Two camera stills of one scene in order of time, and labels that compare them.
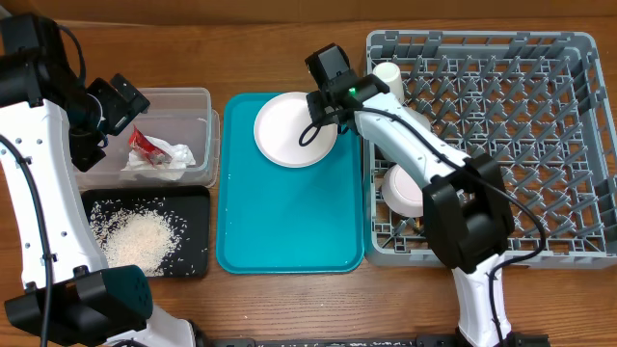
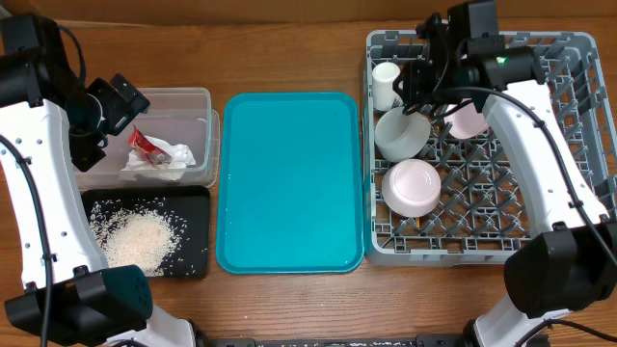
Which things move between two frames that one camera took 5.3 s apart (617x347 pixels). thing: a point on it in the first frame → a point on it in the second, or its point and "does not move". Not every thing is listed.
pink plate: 285,133 → 466,122
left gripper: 124,109 does not move
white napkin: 180,156 does not move
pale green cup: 389,73 does not move
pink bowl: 401,194 does not move
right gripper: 323,116 → 413,74
